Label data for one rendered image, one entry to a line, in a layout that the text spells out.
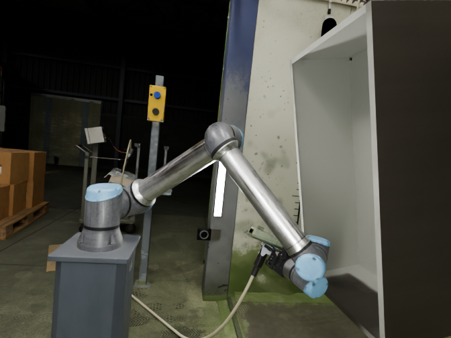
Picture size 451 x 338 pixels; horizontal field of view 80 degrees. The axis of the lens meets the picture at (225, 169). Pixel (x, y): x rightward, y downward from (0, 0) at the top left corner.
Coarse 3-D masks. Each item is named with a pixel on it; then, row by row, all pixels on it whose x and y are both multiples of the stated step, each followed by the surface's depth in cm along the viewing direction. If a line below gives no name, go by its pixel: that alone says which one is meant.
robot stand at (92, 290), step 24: (72, 240) 124; (72, 264) 108; (96, 264) 109; (120, 264) 112; (72, 288) 109; (96, 288) 110; (120, 288) 113; (72, 312) 109; (96, 312) 111; (120, 312) 115; (72, 336) 110; (96, 336) 111; (120, 336) 116
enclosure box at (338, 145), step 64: (384, 0) 84; (448, 0) 89; (320, 64) 146; (384, 64) 86; (448, 64) 91; (320, 128) 149; (384, 128) 88; (448, 128) 93; (320, 192) 152; (384, 192) 90; (448, 192) 95; (384, 256) 92; (448, 256) 97; (384, 320) 94; (448, 320) 100
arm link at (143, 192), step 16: (240, 144) 115; (176, 160) 121; (192, 160) 117; (208, 160) 116; (160, 176) 123; (176, 176) 121; (128, 192) 128; (144, 192) 127; (160, 192) 128; (144, 208) 132
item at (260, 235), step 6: (252, 228) 125; (258, 228) 126; (252, 234) 124; (258, 234) 124; (264, 234) 126; (270, 234) 131; (258, 240) 126; (264, 240) 126; (270, 240) 128; (276, 240) 129; (276, 246) 130; (282, 246) 131; (258, 258) 128; (264, 258) 129; (258, 264) 128; (252, 270) 129; (258, 270) 129
